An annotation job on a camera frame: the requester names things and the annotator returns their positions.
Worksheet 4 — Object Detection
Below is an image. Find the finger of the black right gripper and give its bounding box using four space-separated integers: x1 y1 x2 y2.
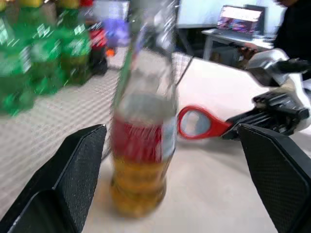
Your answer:
221 126 243 141
225 108 296 129

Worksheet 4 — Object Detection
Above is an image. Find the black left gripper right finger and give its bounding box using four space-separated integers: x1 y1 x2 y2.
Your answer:
237 123 311 233

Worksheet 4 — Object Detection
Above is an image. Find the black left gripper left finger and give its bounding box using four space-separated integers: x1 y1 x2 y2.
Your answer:
0 124 107 233

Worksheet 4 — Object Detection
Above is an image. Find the red bottle opener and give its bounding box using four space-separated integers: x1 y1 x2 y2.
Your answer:
176 104 234 140

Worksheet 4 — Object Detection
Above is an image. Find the glass bottle red label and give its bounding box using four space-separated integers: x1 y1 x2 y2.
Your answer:
109 0 181 218

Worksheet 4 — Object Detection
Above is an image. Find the cola bottle red label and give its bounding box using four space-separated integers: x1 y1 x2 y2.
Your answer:
88 0 109 76

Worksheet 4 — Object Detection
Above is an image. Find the green soda bottle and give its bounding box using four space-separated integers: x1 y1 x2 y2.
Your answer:
60 6 92 86
0 9 35 115
28 21 64 96

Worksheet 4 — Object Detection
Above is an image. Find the person in dark clothes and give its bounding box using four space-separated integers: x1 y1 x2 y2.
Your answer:
237 0 311 81

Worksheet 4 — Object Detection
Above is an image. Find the grey desk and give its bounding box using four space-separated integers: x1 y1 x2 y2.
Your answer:
201 27 278 62

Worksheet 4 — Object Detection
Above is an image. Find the open laptop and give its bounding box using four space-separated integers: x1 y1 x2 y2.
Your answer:
214 5 267 41

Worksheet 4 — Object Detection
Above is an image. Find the purple tissue box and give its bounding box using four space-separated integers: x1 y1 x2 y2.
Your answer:
102 19 131 48

